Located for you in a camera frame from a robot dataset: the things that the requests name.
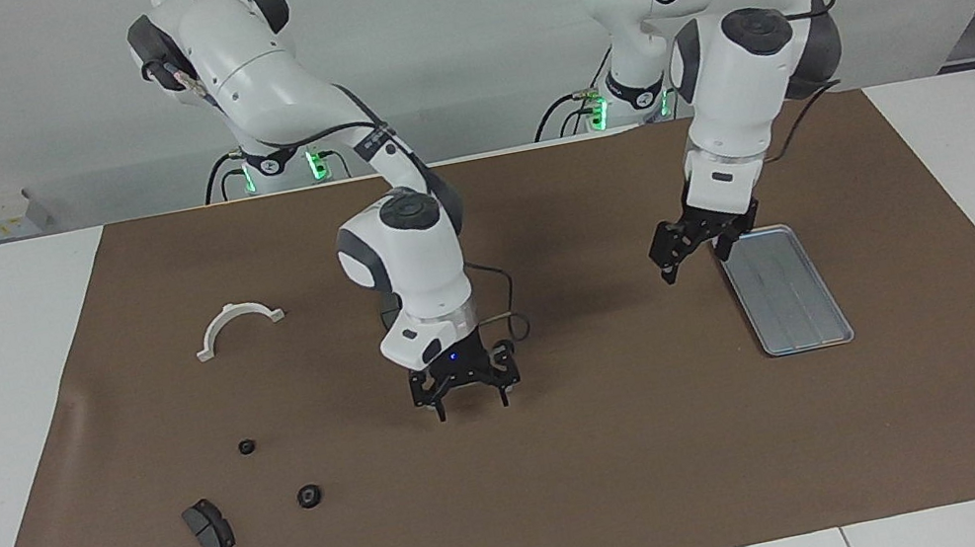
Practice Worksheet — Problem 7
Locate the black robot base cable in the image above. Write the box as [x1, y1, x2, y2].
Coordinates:
[521, 41, 625, 145]
[198, 149, 254, 205]

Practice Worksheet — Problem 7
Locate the white semicircular pipe clamp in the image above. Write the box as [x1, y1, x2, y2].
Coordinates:
[189, 294, 291, 364]

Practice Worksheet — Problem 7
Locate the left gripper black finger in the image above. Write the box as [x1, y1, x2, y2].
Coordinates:
[651, 248, 682, 288]
[710, 229, 743, 264]

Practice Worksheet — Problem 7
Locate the brown table mat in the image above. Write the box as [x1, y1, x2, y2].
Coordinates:
[0, 65, 975, 547]

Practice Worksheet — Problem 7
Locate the silver metal tray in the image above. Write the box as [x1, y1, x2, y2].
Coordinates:
[713, 214, 857, 363]

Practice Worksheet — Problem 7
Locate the short dark grey brake pad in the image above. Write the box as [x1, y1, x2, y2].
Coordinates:
[179, 495, 238, 547]

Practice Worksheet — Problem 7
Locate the long dark grey brake pad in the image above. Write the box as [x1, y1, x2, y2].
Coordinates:
[377, 291, 406, 335]

